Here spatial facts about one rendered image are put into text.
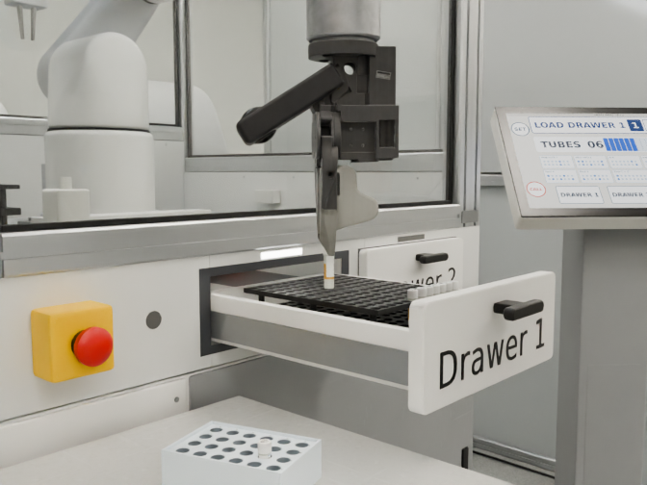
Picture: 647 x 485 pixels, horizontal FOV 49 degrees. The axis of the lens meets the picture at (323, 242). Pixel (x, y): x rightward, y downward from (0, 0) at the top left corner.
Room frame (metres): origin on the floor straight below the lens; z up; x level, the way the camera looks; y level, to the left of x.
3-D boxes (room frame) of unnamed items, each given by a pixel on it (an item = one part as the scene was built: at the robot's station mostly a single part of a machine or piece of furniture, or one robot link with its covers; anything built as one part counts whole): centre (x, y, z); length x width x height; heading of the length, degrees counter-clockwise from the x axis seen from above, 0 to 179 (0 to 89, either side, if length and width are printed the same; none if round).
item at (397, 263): (1.21, -0.16, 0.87); 0.29 x 0.02 x 0.11; 138
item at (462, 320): (0.76, -0.19, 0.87); 0.29 x 0.02 x 0.11; 138
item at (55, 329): (0.72, 0.26, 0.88); 0.07 x 0.05 x 0.07; 138
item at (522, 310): (0.75, -0.21, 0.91); 0.07 x 0.04 x 0.01; 138
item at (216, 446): (0.63, 0.08, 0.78); 0.12 x 0.08 x 0.04; 66
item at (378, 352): (0.91, -0.03, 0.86); 0.40 x 0.26 x 0.06; 48
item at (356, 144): (0.73, -0.03, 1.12); 0.09 x 0.08 x 0.12; 95
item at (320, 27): (0.73, -0.02, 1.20); 0.08 x 0.08 x 0.05
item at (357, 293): (0.90, -0.04, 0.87); 0.22 x 0.18 x 0.06; 48
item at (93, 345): (0.70, 0.24, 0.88); 0.04 x 0.03 x 0.04; 138
